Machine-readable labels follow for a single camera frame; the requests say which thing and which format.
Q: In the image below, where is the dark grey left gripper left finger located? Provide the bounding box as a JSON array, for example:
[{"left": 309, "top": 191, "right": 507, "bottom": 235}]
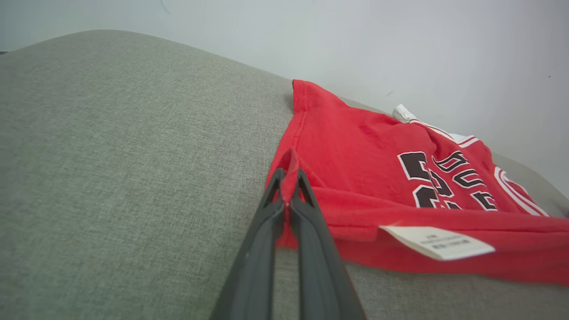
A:
[{"left": 208, "top": 167, "right": 286, "bottom": 320}]

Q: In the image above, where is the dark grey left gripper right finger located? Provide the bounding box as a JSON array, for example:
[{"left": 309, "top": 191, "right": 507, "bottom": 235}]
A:
[{"left": 289, "top": 167, "right": 368, "bottom": 320}]

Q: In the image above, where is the red garment with black lettering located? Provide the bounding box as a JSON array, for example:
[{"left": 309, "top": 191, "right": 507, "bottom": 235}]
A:
[{"left": 265, "top": 79, "right": 569, "bottom": 286}]

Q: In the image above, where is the grey fabric sofa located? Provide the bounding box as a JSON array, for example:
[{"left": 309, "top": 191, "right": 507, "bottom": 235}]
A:
[{"left": 0, "top": 29, "right": 569, "bottom": 320}]

